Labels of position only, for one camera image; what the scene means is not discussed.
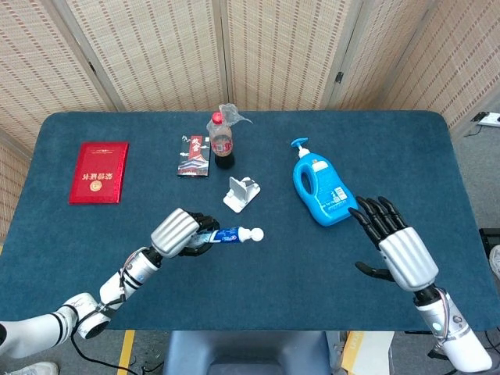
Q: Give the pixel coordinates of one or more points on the cola bottle red cap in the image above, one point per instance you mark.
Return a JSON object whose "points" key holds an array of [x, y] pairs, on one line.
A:
{"points": [[221, 150]]}

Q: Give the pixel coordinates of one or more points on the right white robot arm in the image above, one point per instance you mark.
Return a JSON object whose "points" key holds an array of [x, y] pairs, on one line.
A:
{"points": [[453, 332]]}

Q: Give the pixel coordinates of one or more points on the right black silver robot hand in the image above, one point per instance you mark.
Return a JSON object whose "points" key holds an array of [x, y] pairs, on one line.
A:
{"points": [[410, 258]]}

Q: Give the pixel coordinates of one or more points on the white power strip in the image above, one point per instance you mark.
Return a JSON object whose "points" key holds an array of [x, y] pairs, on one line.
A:
{"points": [[490, 120]]}

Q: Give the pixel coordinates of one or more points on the crumpled clear plastic wrap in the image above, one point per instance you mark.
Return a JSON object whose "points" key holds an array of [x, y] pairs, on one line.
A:
{"points": [[232, 113]]}

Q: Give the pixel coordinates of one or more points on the yellow cardboard box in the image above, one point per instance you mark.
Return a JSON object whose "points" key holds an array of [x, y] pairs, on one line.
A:
{"points": [[363, 353]]}

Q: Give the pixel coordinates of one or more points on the blue pump detergent bottle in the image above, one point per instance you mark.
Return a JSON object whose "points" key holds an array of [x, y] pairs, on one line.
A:
{"points": [[324, 191]]}

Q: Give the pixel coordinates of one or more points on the grey shoe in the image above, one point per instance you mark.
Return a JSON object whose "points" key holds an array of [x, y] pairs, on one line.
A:
{"points": [[495, 261]]}

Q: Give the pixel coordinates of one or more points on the blue white toothpaste tube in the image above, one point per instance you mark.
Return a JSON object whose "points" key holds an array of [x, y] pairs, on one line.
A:
{"points": [[230, 235]]}

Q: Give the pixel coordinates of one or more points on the white folding phone stand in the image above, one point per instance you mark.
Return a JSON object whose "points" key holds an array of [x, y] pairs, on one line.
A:
{"points": [[240, 195]]}

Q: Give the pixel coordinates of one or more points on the blue table cloth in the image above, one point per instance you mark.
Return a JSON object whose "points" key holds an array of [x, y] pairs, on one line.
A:
{"points": [[273, 289]]}

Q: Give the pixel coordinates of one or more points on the black box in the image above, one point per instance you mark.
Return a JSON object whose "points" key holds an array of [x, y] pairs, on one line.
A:
{"points": [[489, 236]]}

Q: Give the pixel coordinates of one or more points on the red certificate book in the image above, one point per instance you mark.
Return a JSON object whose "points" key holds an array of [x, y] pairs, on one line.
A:
{"points": [[98, 173]]}

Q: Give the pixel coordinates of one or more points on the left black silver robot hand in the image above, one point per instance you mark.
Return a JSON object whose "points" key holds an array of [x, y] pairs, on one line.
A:
{"points": [[172, 230]]}

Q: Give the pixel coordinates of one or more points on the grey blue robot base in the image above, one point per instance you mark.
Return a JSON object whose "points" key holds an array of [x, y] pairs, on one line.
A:
{"points": [[242, 351]]}

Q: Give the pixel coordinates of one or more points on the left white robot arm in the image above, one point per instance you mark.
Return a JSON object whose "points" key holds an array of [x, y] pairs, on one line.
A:
{"points": [[78, 312]]}

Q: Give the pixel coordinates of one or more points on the white sneaker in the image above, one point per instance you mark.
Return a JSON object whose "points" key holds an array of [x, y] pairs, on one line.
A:
{"points": [[33, 368]]}

